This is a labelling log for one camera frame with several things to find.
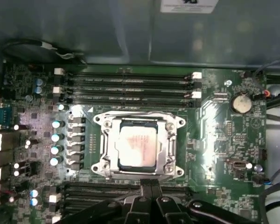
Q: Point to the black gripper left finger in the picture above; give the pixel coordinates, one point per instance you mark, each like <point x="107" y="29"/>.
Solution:
<point x="136" y="210"/>

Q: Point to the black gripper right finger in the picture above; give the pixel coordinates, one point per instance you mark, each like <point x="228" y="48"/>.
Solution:
<point x="170" y="210"/>

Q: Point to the metal socket cover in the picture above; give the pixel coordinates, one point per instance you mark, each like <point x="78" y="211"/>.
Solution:
<point x="164" y="151"/>

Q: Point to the metal locking lever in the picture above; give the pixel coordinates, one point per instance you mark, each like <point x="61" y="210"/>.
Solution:
<point x="130" y="114"/>

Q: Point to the CPU socket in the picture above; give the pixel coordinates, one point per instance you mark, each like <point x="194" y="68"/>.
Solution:
<point x="95" y="168"/>

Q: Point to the black RAM slot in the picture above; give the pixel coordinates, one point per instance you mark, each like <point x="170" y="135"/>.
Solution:
<point x="130" y="93"/>
<point x="95" y="186"/>
<point x="84" y="204"/>
<point x="95" y="195"/>
<point x="130" y="101"/>
<point x="130" y="84"/>
<point x="130" y="76"/>

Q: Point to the green motherboard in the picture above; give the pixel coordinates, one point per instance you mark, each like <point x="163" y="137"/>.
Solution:
<point x="200" y="140"/>

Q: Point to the round coin battery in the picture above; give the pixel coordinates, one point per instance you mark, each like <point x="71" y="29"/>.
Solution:
<point x="240" y="103"/>

